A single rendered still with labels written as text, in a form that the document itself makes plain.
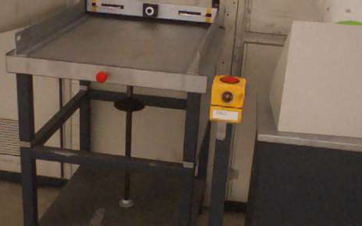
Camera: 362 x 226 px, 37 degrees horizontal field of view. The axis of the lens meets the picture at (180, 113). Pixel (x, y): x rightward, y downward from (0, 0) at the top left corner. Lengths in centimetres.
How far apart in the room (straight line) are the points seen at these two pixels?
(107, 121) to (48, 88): 30
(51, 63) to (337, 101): 83
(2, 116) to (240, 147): 109
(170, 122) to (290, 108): 100
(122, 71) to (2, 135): 115
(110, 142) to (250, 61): 74
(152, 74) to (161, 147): 88
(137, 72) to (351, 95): 61
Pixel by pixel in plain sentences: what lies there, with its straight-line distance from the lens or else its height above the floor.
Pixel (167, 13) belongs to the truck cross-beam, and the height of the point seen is 89.
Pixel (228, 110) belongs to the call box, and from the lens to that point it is 134.
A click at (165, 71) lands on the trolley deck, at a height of 85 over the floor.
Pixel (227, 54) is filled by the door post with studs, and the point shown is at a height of 74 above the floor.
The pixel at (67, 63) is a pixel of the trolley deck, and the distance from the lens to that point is 165.
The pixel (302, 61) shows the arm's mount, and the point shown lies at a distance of 142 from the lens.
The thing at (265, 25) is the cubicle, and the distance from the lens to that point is 219.
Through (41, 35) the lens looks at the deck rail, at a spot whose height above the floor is 87.
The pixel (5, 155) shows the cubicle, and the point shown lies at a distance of 267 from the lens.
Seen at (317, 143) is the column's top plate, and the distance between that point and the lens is 146.
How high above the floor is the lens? 131
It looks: 21 degrees down
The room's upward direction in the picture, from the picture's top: 4 degrees clockwise
